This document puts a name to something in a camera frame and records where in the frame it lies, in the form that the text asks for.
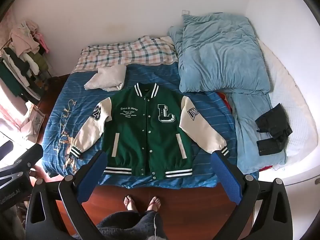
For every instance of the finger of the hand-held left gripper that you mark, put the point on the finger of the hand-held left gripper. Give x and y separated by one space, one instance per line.
27 156

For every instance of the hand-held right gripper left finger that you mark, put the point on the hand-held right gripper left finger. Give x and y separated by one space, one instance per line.
91 177

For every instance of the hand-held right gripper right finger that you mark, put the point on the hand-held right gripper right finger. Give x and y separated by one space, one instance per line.
227 177

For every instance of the green varsity jacket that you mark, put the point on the green varsity jacket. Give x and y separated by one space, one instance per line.
140 135

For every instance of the pile of hanging clothes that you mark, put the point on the pile of hanging clothes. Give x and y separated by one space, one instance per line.
22 55

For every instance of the beige printed tote bag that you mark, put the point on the beige printed tote bag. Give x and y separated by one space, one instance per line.
35 120

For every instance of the person's left foot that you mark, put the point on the person's left foot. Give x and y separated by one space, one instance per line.
130 203

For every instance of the person's foot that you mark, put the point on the person's foot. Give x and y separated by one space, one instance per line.
153 203
130 203

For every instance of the black folded cloth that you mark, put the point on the black folded cloth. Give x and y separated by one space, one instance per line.
270 146

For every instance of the person's dark knit garment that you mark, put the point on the person's dark knit garment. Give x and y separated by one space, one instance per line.
130 227

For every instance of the person's right foot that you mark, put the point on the person's right foot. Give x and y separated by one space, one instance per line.
153 203

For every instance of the black garment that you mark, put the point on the black garment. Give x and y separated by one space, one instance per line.
273 122

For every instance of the blue striped printed bed sheet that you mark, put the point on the blue striped printed bed sheet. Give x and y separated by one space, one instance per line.
75 97

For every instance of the red cloth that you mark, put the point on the red cloth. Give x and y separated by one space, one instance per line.
223 100

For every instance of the white folded towel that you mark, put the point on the white folded towel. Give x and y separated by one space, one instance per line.
107 78

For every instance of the white quilted mattress cover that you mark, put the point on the white quilted mattress cover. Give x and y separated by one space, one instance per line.
292 90

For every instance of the light blue duvet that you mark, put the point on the light blue duvet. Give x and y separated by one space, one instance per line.
220 55

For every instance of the plaid blanket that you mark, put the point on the plaid blanket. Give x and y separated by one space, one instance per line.
130 52

